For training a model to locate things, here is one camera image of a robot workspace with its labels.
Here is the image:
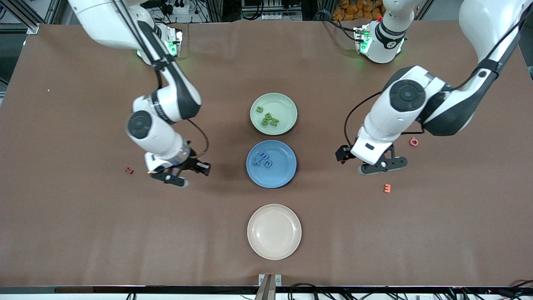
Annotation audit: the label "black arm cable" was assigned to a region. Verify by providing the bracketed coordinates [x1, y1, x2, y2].
[344, 6, 533, 146]
[112, 0, 209, 159]

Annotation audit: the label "blue plate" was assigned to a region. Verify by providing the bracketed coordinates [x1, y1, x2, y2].
[246, 140, 297, 189]

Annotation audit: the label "aluminium frame profile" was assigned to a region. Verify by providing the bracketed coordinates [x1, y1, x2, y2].
[0, 0, 57, 35]

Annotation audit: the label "orange plastic bags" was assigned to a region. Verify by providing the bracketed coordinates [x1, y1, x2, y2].
[332, 0, 386, 21]

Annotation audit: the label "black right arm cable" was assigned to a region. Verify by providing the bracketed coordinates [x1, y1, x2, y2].
[112, 0, 209, 159]

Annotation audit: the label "white power strip with plugs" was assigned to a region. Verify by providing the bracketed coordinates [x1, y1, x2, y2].
[159, 0, 196, 23]

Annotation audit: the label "brown paper table cover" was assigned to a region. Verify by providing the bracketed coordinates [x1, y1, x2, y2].
[0, 20, 533, 288]

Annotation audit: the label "pale green plate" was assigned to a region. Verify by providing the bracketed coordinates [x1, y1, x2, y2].
[250, 92, 298, 136]

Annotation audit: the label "pale pink plate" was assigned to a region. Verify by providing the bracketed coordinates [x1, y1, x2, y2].
[247, 204, 302, 260]

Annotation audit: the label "black cables below table edge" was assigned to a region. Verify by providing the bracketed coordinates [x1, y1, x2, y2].
[125, 283, 533, 300]

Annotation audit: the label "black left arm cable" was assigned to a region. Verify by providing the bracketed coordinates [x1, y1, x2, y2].
[344, 6, 533, 146]

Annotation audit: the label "grey metal mount bracket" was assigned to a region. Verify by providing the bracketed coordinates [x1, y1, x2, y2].
[255, 273, 282, 300]

